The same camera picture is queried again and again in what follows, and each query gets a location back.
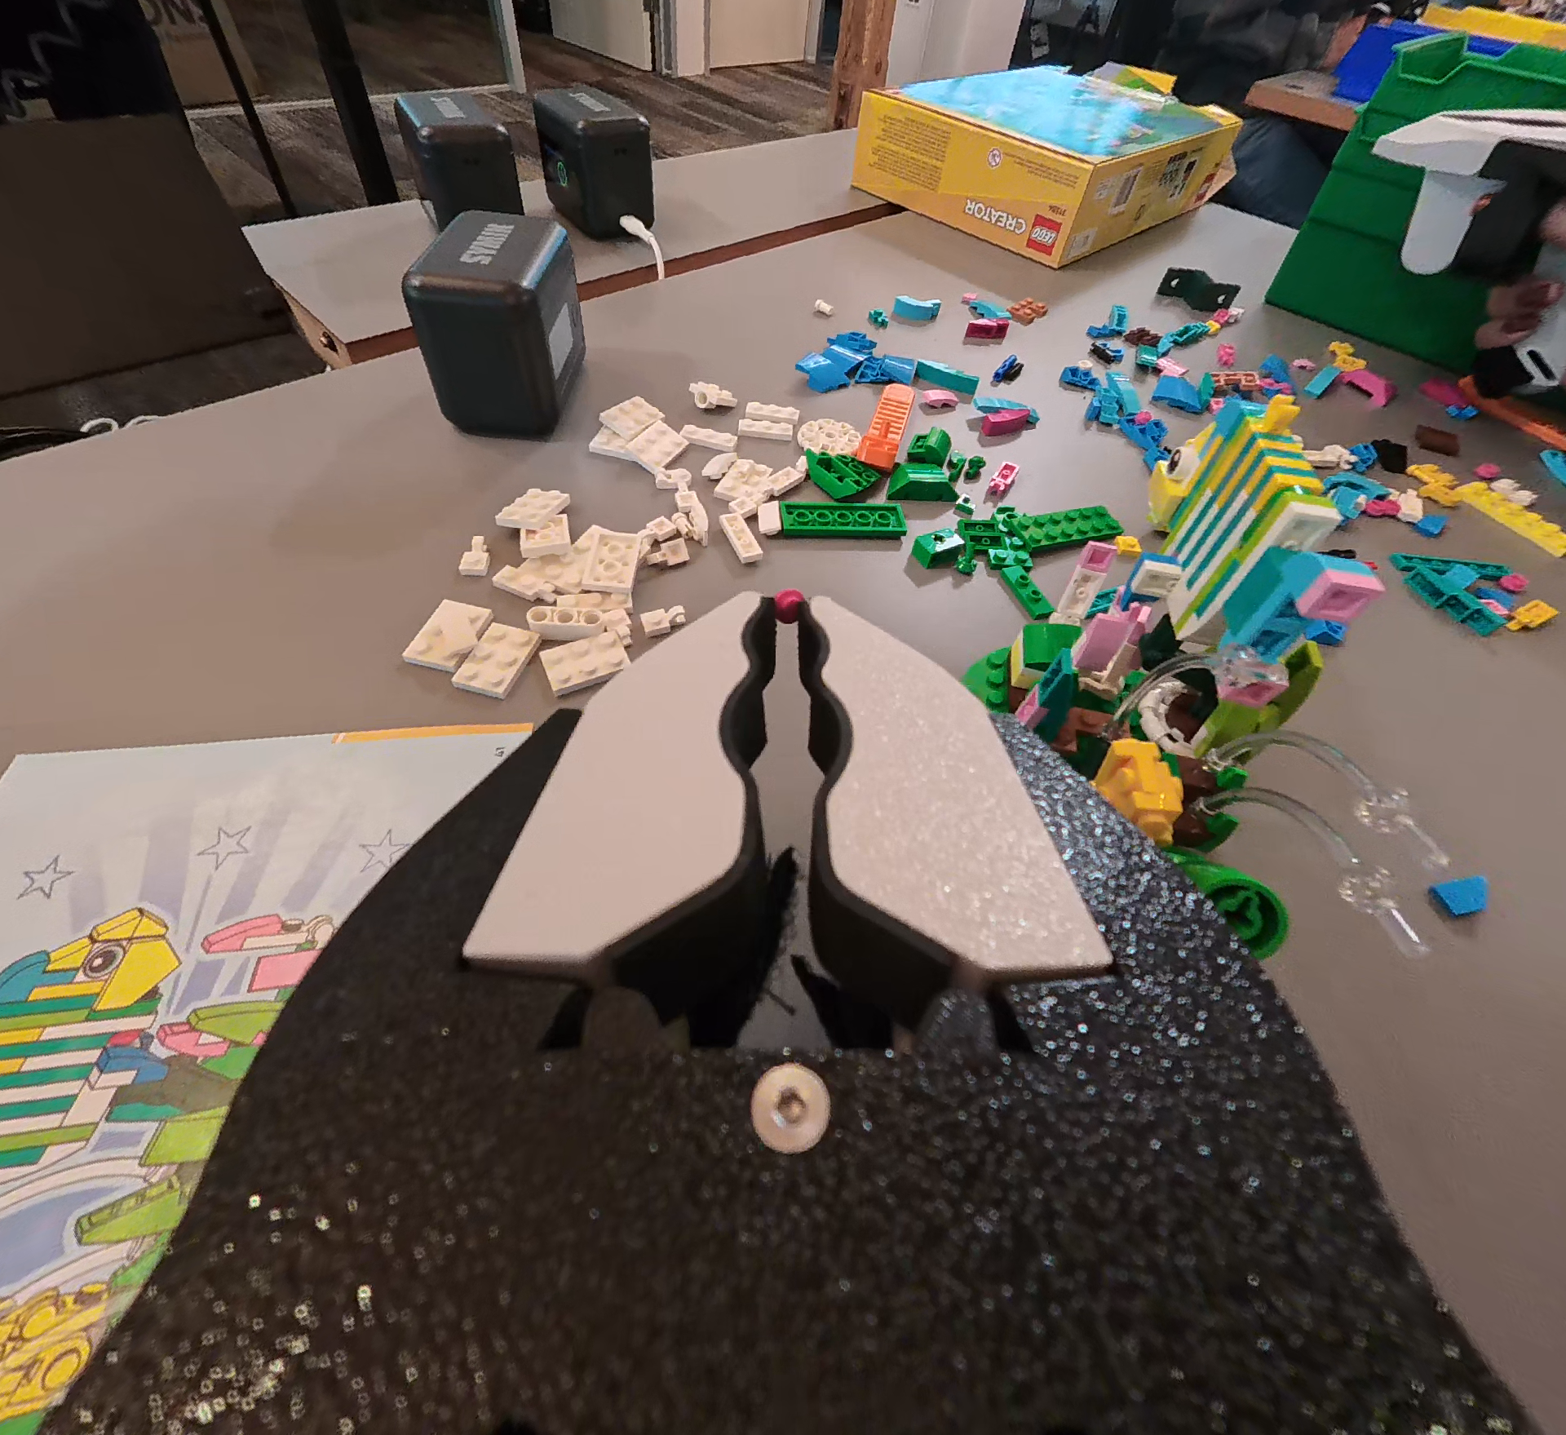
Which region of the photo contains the group of green bricks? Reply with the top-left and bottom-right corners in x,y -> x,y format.
778,425 -> 1128,620

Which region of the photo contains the black metal table frame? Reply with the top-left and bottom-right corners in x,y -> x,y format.
157,0 -> 409,222

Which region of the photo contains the yellow toy brick box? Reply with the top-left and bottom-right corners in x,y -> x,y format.
849,59 -> 1246,270

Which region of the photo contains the pile of white bricks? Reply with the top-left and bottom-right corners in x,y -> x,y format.
401,378 -> 861,699

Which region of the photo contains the printed instruction booklet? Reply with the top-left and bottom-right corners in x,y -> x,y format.
0,723 -> 536,1435

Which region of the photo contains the grey desk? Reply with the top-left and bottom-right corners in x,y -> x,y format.
0,189 -> 1566,1435

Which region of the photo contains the grey side table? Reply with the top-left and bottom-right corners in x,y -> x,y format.
240,125 -> 915,371

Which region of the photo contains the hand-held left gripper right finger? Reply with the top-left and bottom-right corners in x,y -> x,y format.
799,595 -> 1118,1047

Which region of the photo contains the person's right hand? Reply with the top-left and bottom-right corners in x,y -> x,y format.
1472,276 -> 1566,355

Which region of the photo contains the cardboard box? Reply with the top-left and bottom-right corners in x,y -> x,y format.
120,0 -> 267,110

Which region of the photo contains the blue plastic bin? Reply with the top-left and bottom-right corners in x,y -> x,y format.
1331,21 -> 1522,104

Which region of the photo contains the colourful toy brick model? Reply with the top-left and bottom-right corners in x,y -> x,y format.
965,392 -> 1456,962

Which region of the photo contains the pile of colourful bricks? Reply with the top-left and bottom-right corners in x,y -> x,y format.
793,282 -> 1566,637

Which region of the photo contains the black power bank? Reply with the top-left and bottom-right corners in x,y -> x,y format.
403,208 -> 588,440
534,84 -> 658,241
393,88 -> 526,233

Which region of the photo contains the green plastic bin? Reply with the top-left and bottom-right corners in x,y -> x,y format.
1263,30 -> 1566,374

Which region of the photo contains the orange brick separator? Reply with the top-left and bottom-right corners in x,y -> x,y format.
853,380 -> 919,469

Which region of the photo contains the yellow plastic bin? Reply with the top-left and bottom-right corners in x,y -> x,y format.
1418,1 -> 1566,44

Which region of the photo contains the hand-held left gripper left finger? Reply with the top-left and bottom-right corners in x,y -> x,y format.
463,589 -> 799,1047

